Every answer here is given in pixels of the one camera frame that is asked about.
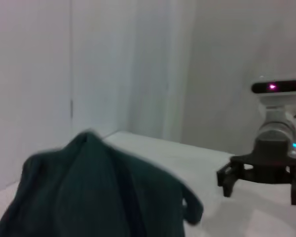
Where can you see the silver head depth camera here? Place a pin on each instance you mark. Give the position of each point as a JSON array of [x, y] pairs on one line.
[[278, 87]]

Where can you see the dark teal insulated lunch bag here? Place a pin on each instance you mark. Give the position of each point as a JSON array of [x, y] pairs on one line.
[[88, 192]]

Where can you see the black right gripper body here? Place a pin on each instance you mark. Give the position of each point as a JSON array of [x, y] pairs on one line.
[[271, 163]]

